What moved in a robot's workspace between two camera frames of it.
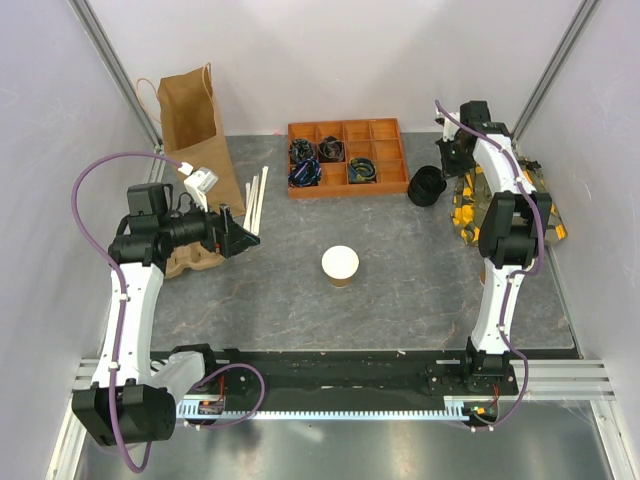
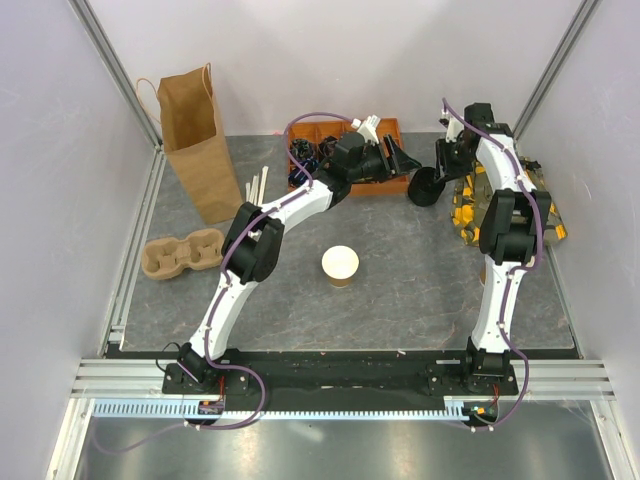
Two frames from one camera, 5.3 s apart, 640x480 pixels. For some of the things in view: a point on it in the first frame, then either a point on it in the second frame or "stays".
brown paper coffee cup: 339,264 stays
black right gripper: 450,170 stays
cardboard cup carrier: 193,256 stays
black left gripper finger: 232,244 → 406,164
